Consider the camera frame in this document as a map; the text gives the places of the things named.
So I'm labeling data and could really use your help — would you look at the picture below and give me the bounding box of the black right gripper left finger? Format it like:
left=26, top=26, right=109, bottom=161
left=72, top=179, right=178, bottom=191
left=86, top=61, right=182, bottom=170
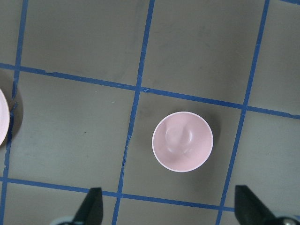
left=72, top=187, right=104, bottom=225

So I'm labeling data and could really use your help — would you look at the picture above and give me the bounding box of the pink bowl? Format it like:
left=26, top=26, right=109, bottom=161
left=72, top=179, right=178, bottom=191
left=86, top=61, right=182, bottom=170
left=151, top=112, right=214, bottom=173

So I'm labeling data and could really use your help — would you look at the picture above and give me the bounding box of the pink plate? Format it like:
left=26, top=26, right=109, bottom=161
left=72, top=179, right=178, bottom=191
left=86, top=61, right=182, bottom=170
left=0, top=90, right=10, bottom=144

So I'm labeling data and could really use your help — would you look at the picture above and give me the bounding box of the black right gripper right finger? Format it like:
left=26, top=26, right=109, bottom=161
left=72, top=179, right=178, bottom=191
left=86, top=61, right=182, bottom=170
left=234, top=185, right=300, bottom=225

